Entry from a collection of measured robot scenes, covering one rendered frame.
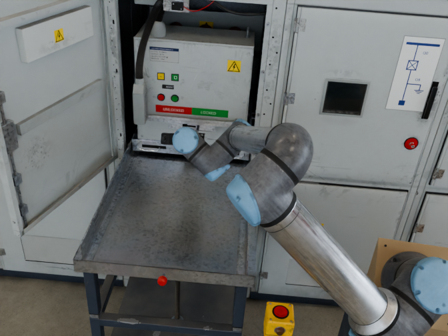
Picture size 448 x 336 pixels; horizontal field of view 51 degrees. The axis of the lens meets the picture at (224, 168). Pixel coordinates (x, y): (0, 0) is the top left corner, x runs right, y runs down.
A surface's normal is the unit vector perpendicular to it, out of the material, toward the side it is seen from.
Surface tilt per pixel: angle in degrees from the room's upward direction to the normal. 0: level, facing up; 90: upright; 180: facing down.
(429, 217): 90
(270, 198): 70
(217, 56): 90
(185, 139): 57
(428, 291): 43
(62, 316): 0
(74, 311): 0
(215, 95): 90
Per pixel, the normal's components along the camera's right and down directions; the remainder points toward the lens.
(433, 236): -0.06, 0.54
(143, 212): 0.06, -0.84
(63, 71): 0.92, 0.25
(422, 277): -0.01, -0.25
